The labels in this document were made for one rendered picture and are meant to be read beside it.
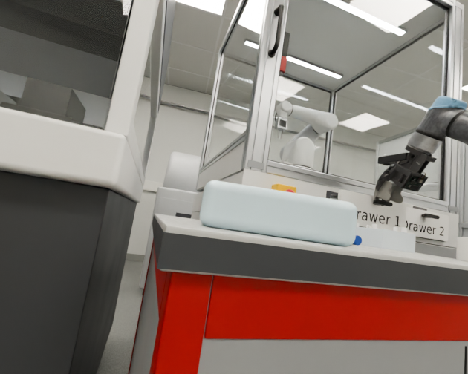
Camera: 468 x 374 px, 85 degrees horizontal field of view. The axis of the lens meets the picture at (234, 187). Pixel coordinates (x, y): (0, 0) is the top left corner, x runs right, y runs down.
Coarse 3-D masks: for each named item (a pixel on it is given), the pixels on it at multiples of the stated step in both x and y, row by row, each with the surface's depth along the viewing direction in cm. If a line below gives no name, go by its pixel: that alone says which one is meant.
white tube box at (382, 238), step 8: (360, 232) 56; (368, 232) 54; (376, 232) 52; (384, 232) 50; (392, 232) 51; (400, 232) 52; (368, 240) 53; (376, 240) 51; (384, 240) 50; (392, 240) 51; (400, 240) 51; (408, 240) 52; (384, 248) 50; (392, 248) 51; (400, 248) 51; (408, 248) 52
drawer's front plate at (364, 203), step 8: (344, 192) 85; (352, 192) 86; (344, 200) 85; (352, 200) 86; (360, 200) 87; (368, 200) 88; (360, 208) 87; (368, 208) 88; (376, 208) 89; (384, 208) 90; (392, 208) 91; (400, 208) 92; (360, 216) 86; (368, 216) 88; (376, 216) 89; (384, 216) 90; (392, 216) 91; (400, 216) 92; (360, 224) 86; (368, 224) 87; (384, 224) 89; (392, 224) 90; (400, 224) 92
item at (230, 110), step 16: (256, 0) 115; (240, 16) 144; (256, 16) 110; (240, 32) 136; (256, 32) 105; (224, 48) 175; (240, 48) 129; (256, 48) 101; (224, 64) 164; (240, 64) 122; (224, 80) 153; (240, 80) 116; (224, 96) 144; (240, 96) 111; (224, 112) 136; (240, 112) 106; (224, 128) 129; (240, 128) 102; (208, 144) 167; (224, 144) 123; (208, 160) 156
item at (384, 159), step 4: (384, 156) 87; (388, 156) 86; (392, 156) 84; (396, 156) 82; (400, 156) 81; (404, 156) 80; (380, 160) 88; (384, 160) 87; (388, 160) 85; (392, 160) 84; (396, 160) 82; (400, 160) 81; (384, 164) 88; (388, 164) 88
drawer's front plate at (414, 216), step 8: (408, 208) 101; (408, 216) 101; (416, 216) 102; (440, 216) 107; (448, 216) 108; (408, 224) 101; (424, 224) 103; (432, 224) 105; (440, 224) 106; (448, 224) 108; (408, 232) 100; (416, 232) 102; (424, 232) 103; (432, 232) 104; (440, 232) 106; (448, 232) 107
